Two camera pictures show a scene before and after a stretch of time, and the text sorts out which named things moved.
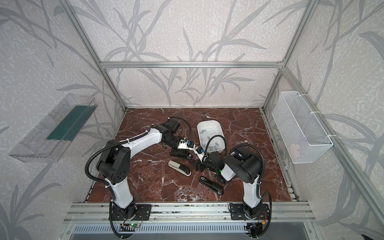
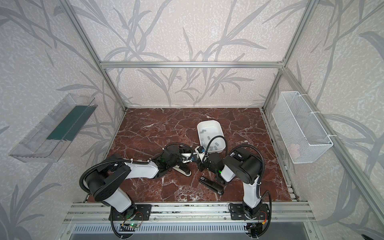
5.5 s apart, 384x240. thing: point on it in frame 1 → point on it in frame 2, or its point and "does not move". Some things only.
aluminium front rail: (188, 213) does not move
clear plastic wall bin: (47, 142) does not move
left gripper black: (180, 148) → (177, 157)
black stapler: (212, 185) does not move
